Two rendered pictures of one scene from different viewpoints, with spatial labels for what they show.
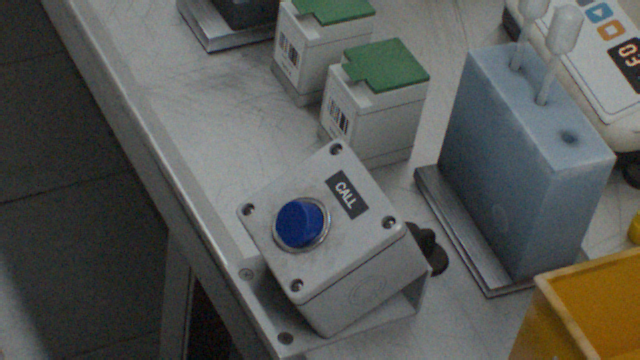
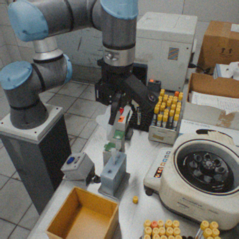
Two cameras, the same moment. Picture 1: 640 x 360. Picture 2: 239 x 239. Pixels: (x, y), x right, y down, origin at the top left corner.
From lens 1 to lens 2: 0.56 m
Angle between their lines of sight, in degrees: 40
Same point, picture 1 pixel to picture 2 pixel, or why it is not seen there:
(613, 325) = (96, 206)
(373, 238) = (72, 167)
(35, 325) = not seen: hidden behind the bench
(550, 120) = (111, 167)
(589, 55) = (155, 166)
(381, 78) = (107, 148)
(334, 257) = (68, 167)
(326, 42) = (112, 140)
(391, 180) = not seen: hidden behind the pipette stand
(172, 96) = (96, 138)
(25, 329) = not seen: hidden behind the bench
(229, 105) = (101, 143)
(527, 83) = (116, 160)
